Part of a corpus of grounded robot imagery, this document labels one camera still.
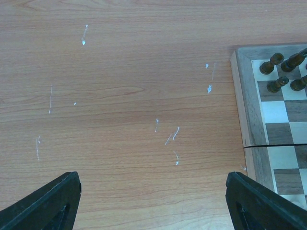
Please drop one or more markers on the wooden chess board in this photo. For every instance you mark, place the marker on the wooden chess board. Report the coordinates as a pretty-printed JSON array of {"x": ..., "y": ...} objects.
[{"x": 273, "y": 125}]

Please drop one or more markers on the dark chess pieces row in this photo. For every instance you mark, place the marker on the dark chess pieces row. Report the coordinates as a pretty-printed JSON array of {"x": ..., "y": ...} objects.
[{"x": 284, "y": 67}]

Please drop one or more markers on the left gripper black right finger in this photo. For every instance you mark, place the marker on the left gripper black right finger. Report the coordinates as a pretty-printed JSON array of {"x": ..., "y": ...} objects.
[{"x": 252, "y": 206}]

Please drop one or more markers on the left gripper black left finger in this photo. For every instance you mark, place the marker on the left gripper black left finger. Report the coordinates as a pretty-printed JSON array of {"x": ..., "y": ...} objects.
[{"x": 52, "y": 207}]

